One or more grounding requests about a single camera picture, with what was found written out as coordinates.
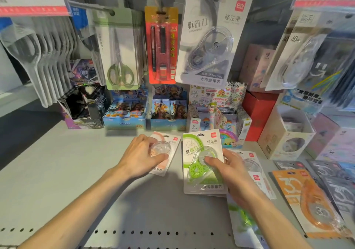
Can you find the person's left forearm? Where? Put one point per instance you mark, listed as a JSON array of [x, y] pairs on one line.
[[75, 215]]

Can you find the person's right thumb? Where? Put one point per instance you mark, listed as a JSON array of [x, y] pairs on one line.
[[214, 163]]

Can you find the orange correction tape packet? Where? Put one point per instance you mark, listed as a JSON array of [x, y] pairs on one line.
[[307, 201]]

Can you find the rainbow card pack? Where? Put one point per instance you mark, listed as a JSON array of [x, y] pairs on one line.
[[228, 137]]

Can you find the row of white tape packets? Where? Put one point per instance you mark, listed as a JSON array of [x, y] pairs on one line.
[[299, 54]]

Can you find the pink correction tape packet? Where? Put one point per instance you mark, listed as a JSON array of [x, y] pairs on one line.
[[171, 146]]

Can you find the row of clear tape packets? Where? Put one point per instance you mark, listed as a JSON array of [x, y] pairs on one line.
[[41, 57]]

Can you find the row of green scissors packets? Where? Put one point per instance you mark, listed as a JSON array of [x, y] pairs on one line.
[[119, 51]]

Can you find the pale pink display box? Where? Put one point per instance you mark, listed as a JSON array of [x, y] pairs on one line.
[[330, 137]]

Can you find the cartoon pony card display box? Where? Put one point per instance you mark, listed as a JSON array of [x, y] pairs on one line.
[[216, 101]]

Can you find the person's right forearm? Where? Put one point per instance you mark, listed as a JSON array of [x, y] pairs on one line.
[[274, 223]]

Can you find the dark trading card box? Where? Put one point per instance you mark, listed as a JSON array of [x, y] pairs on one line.
[[83, 104]]

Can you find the red cardboard box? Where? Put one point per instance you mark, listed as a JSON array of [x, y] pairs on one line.
[[259, 110]]

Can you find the row of dark stationery packets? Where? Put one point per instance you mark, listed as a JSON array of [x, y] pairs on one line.
[[338, 65]]

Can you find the blue card display box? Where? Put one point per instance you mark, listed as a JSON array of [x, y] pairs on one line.
[[169, 110], [124, 112]]

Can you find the person's right hand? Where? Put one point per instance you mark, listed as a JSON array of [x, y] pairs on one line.
[[238, 179]]

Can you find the person's left hand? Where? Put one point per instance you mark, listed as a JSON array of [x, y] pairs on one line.
[[136, 160]]

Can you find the red pen set packet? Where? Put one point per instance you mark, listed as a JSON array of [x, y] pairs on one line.
[[162, 43]]

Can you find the person's left thumb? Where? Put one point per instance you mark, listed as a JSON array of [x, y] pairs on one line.
[[159, 161]]

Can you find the white open display box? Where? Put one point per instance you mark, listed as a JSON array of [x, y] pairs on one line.
[[283, 137]]

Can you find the grey correction tape packet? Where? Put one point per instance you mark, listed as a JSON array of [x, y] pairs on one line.
[[210, 43]]

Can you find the green correction tape packet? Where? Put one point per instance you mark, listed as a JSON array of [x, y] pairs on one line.
[[198, 151]]

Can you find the pink cardboard box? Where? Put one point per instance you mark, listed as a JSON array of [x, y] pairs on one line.
[[255, 65]]

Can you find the white correction tape packet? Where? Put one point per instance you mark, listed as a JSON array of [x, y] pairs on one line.
[[259, 174]]

